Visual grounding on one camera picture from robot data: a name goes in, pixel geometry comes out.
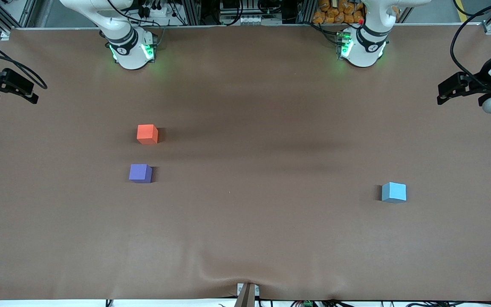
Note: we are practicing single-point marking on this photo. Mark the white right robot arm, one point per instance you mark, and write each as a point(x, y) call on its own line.
point(130, 55)

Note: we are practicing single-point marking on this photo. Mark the brown table cover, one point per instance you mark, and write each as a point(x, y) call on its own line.
point(245, 221)

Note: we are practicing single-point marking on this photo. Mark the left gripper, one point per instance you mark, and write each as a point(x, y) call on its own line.
point(480, 83)

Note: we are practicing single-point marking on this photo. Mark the light blue foam block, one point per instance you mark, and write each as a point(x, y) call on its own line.
point(394, 192)

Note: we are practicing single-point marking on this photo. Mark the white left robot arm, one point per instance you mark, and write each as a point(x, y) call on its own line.
point(362, 55)

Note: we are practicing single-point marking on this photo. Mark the purple foam block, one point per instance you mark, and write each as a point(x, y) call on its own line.
point(140, 173)

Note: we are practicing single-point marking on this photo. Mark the white terminal block row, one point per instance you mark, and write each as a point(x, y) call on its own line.
point(241, 19)

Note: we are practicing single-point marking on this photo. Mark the orange foam block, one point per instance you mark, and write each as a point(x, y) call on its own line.
point(146, 133)

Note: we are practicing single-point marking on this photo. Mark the bag of orange fruits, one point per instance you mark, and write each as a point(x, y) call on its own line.
point(335, 13)

